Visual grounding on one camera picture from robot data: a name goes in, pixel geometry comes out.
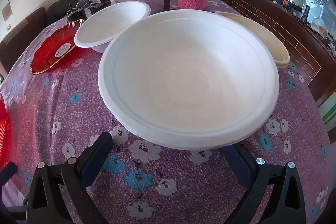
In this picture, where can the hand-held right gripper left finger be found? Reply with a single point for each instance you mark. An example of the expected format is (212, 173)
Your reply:
(95, 163)

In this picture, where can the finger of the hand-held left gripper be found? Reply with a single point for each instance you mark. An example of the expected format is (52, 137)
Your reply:
(7, 171)

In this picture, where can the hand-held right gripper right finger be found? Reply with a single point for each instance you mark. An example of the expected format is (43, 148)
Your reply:
(236, 161)

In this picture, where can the large red scalloped plate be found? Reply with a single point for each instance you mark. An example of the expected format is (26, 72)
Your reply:
(4, 129)

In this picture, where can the large white foam bowl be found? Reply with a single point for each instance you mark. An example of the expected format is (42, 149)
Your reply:
(183, 77)

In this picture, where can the small red scalloped plate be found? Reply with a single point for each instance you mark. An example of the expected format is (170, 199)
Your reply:
(50, 50)

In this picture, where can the small white foam bowl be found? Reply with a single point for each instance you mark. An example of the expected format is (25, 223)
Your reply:
(110, 24)

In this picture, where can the purple floral tablecloth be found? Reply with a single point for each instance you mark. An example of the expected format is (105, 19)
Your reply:
(183, 187)

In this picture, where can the green white box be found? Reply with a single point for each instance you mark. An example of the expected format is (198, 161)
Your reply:
(328, 113)

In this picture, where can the cream plastic bowl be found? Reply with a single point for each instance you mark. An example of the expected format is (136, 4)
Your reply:
(270, 40)

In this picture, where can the wooden brick-pattern cabinet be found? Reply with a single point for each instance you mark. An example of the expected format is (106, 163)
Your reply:
(288, 37)

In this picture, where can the brown armchair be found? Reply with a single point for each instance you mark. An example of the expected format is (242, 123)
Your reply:
(21, 32)

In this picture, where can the black flashlight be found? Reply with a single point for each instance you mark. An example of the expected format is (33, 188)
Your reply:
(305, 12)

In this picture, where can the brown wall plaque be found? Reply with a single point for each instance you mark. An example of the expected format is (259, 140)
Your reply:
(6, 11)

